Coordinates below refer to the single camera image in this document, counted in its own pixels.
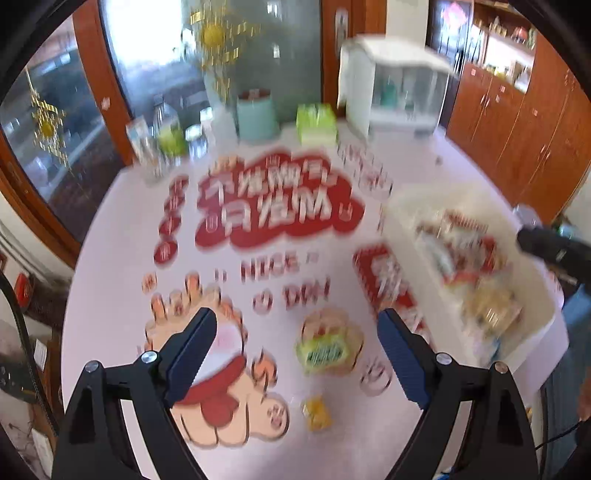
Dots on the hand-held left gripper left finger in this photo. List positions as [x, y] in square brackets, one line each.
[191, 357]

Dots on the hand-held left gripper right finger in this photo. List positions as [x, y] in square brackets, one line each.
[404, 364]

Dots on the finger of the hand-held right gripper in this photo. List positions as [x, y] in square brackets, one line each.
[549, 247]

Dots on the white plastic bin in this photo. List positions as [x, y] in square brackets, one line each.
[547, 300]

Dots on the green label bread packet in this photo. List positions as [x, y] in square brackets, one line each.
[323, 348]

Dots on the blue grey cloth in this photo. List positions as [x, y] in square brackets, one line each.
[575, 318]

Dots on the rice cracker packet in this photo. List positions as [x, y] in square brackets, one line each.
[494, 307]

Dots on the red white snack packet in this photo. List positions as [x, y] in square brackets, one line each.
[461, 249]

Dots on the small yellow snack packet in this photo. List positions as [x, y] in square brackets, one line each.
[317, 410]

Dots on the wooden floor cabinet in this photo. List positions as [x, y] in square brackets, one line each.
[521, 120]

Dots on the glass cup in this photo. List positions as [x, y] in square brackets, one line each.
[147, 154]

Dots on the teal label bottle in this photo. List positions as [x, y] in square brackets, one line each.
[388, 92]

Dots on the clear bottle green label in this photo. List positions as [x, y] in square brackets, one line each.
[168, 131]

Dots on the white countertop storage cabinet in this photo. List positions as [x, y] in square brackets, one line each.
[397, 64]

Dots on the mint green canister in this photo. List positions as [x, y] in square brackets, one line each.
[256, 115]

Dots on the green tissue pack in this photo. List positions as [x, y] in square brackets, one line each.
[316, 122]

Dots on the gold flower door ornament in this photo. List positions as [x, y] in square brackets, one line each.
[46, 122]
[214, 39]

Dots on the grey glass panel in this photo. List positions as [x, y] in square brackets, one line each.
[286, 50]

